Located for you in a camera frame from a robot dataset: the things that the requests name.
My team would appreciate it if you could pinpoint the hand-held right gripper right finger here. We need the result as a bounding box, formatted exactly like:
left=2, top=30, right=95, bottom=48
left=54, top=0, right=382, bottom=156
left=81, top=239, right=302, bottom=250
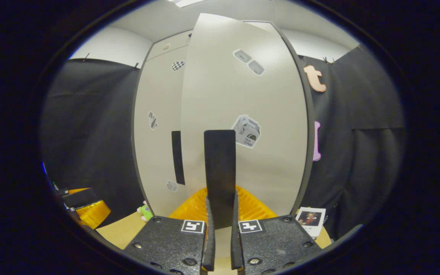
left=231, top=186, right=324, bottom=275

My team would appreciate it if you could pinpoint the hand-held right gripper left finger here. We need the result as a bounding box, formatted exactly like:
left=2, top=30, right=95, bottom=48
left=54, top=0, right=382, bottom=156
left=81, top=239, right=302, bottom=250
left=123, top=186, right=217, bottom=275

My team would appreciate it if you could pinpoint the black door handle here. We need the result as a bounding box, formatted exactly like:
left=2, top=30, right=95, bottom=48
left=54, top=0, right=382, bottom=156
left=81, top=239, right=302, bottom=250
left=204, top=130, right=236, bottom=230
left=171, top=131, right=185, bottom=185

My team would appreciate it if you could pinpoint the beige shoe cabinet door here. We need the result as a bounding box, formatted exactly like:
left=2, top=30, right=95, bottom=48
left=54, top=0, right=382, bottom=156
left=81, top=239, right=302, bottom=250
left=181, top=13, right=309, bottom=230
left=134, top=46, right=185, bottom=217

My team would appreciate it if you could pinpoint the beige double-door shoe cabinet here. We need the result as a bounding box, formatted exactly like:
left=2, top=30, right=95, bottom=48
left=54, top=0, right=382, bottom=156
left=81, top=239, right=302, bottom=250
left=131, top=20, right=316, bottom=218

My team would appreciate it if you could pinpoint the small plush toy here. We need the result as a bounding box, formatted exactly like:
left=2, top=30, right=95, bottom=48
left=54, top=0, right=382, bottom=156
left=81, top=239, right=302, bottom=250
left=137, top=201, right=154, bottom=222

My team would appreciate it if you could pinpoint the white photo card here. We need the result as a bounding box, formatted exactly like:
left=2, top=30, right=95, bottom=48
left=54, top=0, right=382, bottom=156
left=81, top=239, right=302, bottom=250
left=296, top=207, right=326, bottom=239

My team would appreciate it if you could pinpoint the long ceiling light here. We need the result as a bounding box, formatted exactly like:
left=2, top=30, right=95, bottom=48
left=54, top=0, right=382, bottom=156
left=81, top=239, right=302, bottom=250
left=174, top=0, right=205, bottom=8

